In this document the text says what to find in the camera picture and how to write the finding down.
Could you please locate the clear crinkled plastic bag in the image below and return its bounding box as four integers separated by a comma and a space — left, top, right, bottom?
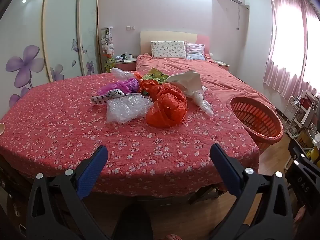
106, 95, 153, 124

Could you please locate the pink window curtain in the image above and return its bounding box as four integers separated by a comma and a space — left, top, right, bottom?
263, 0, 320, 99

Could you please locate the green yellow plastic bag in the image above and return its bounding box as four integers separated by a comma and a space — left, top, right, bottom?
144, 68, 169, 83

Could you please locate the plain red duvet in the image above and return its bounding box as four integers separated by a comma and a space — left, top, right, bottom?
136, 54, 277, 113

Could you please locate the cream and pink headboard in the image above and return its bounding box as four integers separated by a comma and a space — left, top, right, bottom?
140, 31, 210, 55

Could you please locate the cluttered storage shelf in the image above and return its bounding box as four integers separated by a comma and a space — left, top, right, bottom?
299, 90, 320, 160

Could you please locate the green plush toy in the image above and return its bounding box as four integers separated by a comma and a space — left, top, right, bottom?
104, 57, 116, 73

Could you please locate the large orange plastic bag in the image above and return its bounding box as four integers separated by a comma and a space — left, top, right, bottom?
146, 84, 188, 127

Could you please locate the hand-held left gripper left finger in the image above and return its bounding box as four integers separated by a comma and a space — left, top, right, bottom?
26, 145, 109, 240

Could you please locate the purple plastic bag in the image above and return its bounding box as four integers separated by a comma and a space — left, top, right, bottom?
97, 78, 140, 96

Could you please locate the large cream plastic bag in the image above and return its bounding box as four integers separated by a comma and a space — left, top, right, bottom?
165, 70, 208, 98

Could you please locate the person's dark pants leg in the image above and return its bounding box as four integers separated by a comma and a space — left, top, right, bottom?
110, 200, 153, 240

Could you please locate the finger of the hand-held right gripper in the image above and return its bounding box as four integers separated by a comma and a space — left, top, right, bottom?
288, 139, 320, 180

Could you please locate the black spotted white bag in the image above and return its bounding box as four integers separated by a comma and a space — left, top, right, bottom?
90, 89, 125, 105

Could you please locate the clear tube of plush toys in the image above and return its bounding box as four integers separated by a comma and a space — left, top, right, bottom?
101, 27, 115, 58

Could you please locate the flower print sliding wardrobe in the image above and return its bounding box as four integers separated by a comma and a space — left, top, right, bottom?
0, 0, 102, 100

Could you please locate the white wire rack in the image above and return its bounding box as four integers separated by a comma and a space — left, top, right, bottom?
280, 96, 300, 138

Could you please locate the floral white pillow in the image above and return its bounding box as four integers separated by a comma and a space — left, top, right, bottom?
151, 40, 187, 59

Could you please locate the orange plastic laundry basket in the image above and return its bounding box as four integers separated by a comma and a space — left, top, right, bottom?
226, 96, 284, 153

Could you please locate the person's right hand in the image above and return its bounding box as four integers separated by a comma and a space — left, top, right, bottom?
293, 205, 307, 225

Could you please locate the pink striped pillow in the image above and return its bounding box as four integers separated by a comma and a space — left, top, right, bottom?
185, 42, 206, 60

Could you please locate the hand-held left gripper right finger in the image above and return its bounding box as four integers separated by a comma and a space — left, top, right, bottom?
210, 144, 294, 240

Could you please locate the pink nightstand with book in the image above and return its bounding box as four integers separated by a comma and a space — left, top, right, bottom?
211, 59, 230, 72

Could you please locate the thin white plastic bag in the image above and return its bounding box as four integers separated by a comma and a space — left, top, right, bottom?
110, 67, 135, 82

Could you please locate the pink nightstand with clutter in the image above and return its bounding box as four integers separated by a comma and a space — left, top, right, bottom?
114, 54, 138, 72

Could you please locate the knotted white plastic bag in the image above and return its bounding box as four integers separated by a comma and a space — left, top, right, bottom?
192, 90, 214, 117

